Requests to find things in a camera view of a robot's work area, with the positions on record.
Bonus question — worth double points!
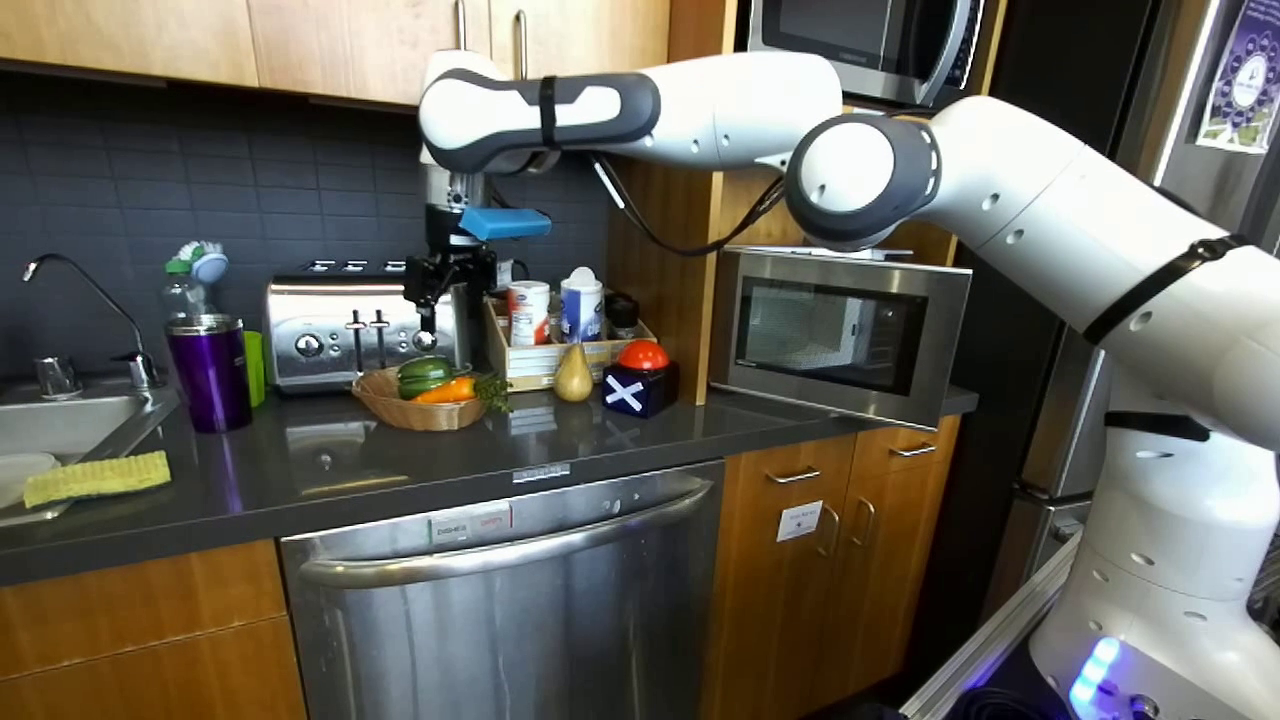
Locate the purple metal tumbler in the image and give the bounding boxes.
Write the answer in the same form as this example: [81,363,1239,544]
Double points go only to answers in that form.
[165,312,257,435]

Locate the blue green dish brush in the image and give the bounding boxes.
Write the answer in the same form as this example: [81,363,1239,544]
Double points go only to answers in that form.
[161,236,231,325]

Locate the grey robot mounting platform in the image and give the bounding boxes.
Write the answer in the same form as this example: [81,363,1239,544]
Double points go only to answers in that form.
[898,522,1093,720]

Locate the silver four-slot toaster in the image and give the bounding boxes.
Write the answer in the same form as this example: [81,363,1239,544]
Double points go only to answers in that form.
[259,257,464,396]

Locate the light wooden crate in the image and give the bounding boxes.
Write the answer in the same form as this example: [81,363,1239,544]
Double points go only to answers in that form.
[482,293,656,399]

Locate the small silver countertop microwave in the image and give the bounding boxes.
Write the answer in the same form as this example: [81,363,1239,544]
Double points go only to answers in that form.
[709,241,977,431]

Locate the chrome faucet handle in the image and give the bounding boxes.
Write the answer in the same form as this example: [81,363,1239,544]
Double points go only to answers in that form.
[33,351,81,404]

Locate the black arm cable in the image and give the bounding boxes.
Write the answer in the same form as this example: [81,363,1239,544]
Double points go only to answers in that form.
[586,150,791,258]

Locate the yellow sponge cloth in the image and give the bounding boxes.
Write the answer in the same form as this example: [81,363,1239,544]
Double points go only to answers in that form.
[20,448,178,512]

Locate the dark round bottle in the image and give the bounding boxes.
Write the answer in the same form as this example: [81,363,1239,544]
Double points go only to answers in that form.
[601,286,646,334]

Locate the tall wooden shelf unit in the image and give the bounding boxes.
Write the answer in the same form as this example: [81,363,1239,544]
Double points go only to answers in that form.
[603,0,1014,413]

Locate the black box red button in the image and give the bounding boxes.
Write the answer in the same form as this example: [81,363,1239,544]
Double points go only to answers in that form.
[598,334,680,419]

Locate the wooden cabinet door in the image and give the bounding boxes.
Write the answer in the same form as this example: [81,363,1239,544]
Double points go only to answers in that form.
[0,0,259,91]
[835,413,966,696]
[244,0,495,113]
[484,0,675,80]
[701,435,864,720]

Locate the white bottle red label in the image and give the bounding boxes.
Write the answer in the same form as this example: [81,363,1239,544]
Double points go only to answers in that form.
[502,275,554,351]

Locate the chrome sink faucet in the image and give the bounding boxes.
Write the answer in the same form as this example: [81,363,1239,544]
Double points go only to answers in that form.
[20,250,161,415]

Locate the purple poster on refrigerator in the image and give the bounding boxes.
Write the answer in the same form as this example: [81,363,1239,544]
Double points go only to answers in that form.
[1192,0,1280,156]

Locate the large silver shelf microwave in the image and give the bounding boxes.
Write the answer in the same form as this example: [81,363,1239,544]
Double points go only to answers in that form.
[739,0,993,113]

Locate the stainless steel sink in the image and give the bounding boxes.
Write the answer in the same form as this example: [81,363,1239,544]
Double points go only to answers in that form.
[0,378,183,537]

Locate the green toy vegetable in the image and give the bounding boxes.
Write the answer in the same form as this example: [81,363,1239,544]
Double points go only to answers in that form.
[395,357,460,399]

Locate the yellow toy pear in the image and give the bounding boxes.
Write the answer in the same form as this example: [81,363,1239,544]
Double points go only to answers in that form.
[554,339,601,406]

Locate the wooden upper cabinet door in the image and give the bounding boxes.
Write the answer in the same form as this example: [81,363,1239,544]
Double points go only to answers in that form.
[0,0,259,91]
[484,0,675,80]
[244,0,495,113]

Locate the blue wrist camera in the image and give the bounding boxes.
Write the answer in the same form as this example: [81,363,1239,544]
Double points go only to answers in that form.
[455,201,556,247]

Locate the shallow wooden basket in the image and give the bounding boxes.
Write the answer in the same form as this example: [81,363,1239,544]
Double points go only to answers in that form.
[350,363,494,435]

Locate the wide wooden lower cabinet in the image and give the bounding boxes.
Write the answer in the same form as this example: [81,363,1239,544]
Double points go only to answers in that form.
[0,537,314,720]

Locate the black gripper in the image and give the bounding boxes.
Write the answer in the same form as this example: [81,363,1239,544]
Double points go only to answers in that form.
[400,236,502,378]

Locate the stainless steel dishwasher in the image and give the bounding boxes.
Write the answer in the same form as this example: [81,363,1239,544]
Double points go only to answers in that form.
[275,459,728,720]

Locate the green plastic cup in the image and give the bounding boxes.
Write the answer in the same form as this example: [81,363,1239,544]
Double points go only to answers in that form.
[241,326,274,413]

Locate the white label on cabinet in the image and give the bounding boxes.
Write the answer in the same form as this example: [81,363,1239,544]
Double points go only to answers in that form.
[774,494,830,544]

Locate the stainless steel refrigerator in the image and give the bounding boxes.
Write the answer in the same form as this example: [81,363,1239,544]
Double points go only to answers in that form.
[985,0,1280,614]

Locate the wooden lower cabinet door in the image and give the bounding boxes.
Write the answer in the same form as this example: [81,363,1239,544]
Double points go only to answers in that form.
[701,435,864,720]
[835,413,966,696]

